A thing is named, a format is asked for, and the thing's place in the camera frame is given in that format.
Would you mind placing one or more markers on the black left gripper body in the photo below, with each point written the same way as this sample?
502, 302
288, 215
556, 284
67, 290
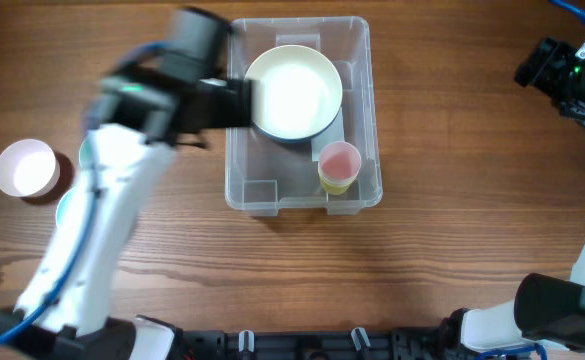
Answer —
239, 103

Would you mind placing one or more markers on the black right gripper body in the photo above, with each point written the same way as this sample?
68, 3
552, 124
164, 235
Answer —
532, 63

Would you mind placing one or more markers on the large cream plastic bowl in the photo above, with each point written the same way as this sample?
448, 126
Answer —
297, 92

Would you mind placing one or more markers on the mint green plastic bowl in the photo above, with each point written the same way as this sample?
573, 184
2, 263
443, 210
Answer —
85, 154

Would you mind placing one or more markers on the pink plastic cup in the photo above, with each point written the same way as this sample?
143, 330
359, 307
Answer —
339, 163

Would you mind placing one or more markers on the yellow plastic cup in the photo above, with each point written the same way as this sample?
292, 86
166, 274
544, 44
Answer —
335, 188

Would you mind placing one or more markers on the light blue plastic bowl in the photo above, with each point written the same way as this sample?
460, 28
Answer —
63, 205

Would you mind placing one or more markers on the white plastic bowl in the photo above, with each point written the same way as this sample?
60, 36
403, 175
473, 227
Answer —
28, 168

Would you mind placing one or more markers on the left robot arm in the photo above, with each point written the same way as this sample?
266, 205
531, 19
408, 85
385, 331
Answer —
160, 92

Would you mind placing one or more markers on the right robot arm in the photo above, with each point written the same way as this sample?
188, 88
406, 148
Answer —
546, 313

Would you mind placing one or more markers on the clear plastic storage container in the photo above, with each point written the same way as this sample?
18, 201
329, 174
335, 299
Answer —
265, 175

